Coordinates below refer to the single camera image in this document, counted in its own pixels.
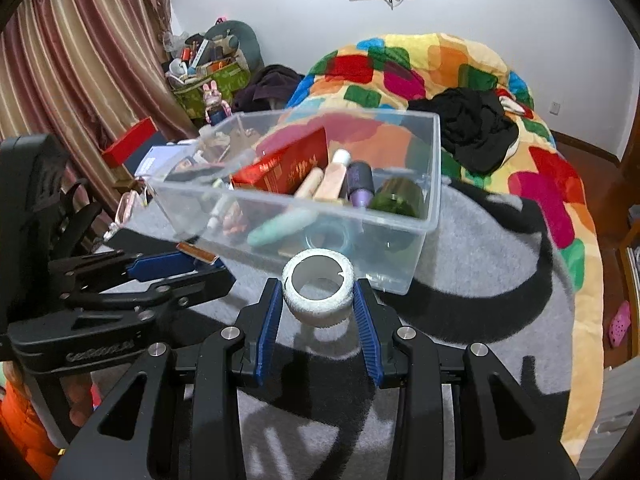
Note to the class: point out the beige tube white cap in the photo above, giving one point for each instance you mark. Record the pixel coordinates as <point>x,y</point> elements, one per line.
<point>309,184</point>

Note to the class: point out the pink bunny doll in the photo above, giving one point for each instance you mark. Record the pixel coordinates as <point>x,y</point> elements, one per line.
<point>215,100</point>

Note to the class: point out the white paper booklet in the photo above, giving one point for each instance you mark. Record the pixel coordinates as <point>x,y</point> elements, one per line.
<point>160,160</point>

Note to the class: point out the dark green jar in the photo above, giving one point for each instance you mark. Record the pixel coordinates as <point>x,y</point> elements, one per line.
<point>397,200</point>

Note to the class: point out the purple bottle black cap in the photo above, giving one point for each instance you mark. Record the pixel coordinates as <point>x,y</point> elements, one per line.
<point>361,185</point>

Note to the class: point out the beige tube red label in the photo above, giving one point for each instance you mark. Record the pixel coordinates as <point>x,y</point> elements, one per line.
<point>332,180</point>

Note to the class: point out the blue tape roll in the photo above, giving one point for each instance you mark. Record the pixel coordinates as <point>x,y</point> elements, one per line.
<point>312,240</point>

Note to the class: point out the grey neck pillow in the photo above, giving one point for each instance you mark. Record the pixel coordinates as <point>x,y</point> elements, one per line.
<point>247,40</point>

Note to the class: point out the person's left hand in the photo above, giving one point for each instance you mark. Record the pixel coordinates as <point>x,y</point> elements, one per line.
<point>82,402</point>

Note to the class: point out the green storage bag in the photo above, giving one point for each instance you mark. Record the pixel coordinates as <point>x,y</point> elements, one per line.
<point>192,97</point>

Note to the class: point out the flat red box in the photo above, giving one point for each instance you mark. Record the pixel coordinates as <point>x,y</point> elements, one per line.
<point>130,142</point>

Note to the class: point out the red cardboard box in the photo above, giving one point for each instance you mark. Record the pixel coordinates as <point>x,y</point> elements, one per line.
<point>285,165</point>

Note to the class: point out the black clothing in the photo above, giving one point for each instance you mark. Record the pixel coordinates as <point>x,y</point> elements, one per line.
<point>470,125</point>

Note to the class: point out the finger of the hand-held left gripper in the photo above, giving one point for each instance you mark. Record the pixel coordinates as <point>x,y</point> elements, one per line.
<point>165,265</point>
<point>200,282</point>

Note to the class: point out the dark purple clothing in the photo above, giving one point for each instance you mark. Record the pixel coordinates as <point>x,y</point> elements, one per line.
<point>272,85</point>

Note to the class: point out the colourful patchwork quilt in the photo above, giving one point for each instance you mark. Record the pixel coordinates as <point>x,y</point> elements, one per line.
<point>450,50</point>

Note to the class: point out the white wall outlet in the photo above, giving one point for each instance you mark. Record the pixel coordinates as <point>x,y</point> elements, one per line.
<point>555,107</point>

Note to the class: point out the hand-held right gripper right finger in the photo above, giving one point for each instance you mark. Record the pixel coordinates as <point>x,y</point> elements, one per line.
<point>367,335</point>

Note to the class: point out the white tape roll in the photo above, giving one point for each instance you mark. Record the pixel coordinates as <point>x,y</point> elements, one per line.
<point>320,310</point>

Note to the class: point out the clear plastic storage bin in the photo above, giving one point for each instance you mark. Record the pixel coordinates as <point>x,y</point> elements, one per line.
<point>390,245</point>

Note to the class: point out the black office chair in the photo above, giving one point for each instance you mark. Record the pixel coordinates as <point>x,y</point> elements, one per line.
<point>82,220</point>

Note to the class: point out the grey black blanket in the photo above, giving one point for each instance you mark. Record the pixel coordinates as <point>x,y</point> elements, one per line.
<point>475,335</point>

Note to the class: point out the pink glasses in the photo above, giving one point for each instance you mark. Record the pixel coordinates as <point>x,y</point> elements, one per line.
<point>122,210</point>

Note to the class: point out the small pink packet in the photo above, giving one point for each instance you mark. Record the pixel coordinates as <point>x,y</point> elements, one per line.
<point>235,222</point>

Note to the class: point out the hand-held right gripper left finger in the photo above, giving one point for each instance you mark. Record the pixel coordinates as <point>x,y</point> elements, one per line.
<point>267,330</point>

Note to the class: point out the striped pink curtain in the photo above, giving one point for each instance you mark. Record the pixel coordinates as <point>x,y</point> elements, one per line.
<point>75,60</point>

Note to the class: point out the pink slipper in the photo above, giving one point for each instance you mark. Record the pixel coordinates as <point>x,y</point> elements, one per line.
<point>620,322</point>

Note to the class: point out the white mug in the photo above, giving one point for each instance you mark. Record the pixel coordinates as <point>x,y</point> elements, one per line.
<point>178,69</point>

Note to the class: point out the mint green bottle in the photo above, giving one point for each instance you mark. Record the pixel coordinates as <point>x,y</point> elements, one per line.
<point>280,227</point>

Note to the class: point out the wooden furniture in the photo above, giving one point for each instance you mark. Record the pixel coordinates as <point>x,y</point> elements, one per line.
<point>631,270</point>

